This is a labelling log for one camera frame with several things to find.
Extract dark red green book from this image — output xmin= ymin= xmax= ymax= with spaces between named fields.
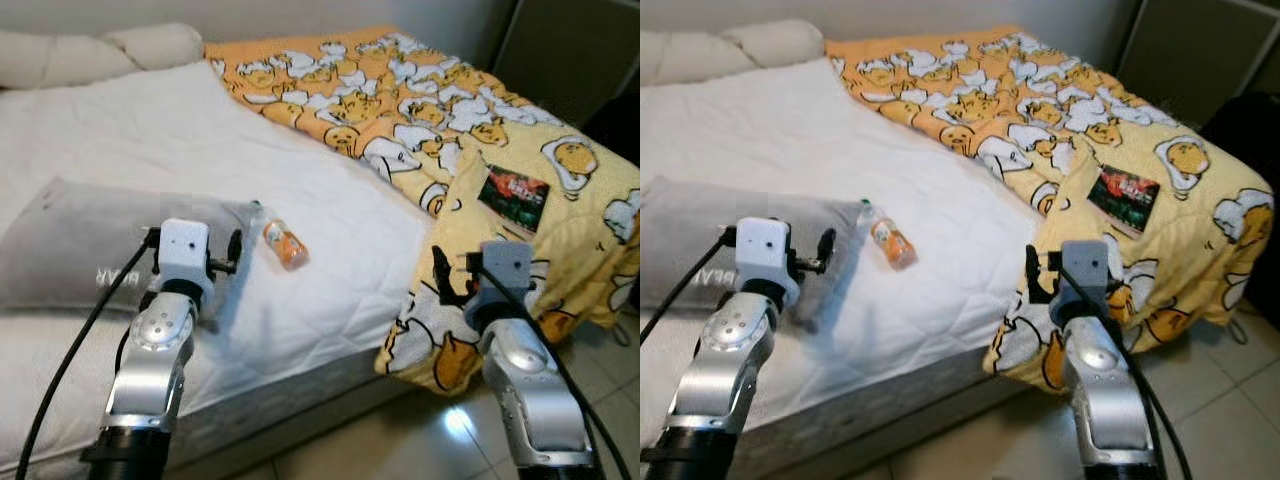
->
xmin=1086 ymin=163 xmax=1163 ymax=239
xmin=477 ymin=165 xmax=553 ymax=238

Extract orange drink bottle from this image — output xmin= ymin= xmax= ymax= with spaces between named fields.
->
xmin=858 ymin=198 xmax=919 ymax=271
xmin=252 ymin=200 xmax=311 ymax=271

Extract white quilted mattress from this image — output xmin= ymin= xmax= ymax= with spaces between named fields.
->
xmin=0 ymin=58 xmax=446 ymax=476
xmin=640 ymin=55 xmax=1051 ymax=476

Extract yellow cartoon egg blanket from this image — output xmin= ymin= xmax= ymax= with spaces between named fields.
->
xmin=203 ymin=25 xmax=641 ymax=393
xmin=825 ymin=25 xmax=1276 ymax=393

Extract cream knotted long cushion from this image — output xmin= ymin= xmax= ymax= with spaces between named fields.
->
xmin=0 ymin=22 xmax=206 ymax=91
xmin=640 ymin=18 xmax=829 ymax=89

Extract black bulky object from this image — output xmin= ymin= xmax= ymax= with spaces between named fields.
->
xmin=585 ymin=88 xmax=641 ymax=166
xmin=1200 ymin=93 xmax=1280 ymax=191

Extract dark cabinet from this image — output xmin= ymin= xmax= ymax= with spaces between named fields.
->
xmin=492 ymin=0 xmax=641 ymax=129
xmin=1115 ymin=0 xmax=1280 ymax=126

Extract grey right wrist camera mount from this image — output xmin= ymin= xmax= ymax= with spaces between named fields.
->
xmin=478 ymin=240 xmax=534 ymax=306
xmin=1060 ymin=240 xmax=1111 ymax=311

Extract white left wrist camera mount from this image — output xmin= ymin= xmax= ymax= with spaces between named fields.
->
xmin=158 ymin=220 xmax=213 ymax=291
xmin=735 ymin=217 xmax=793 ymax=301

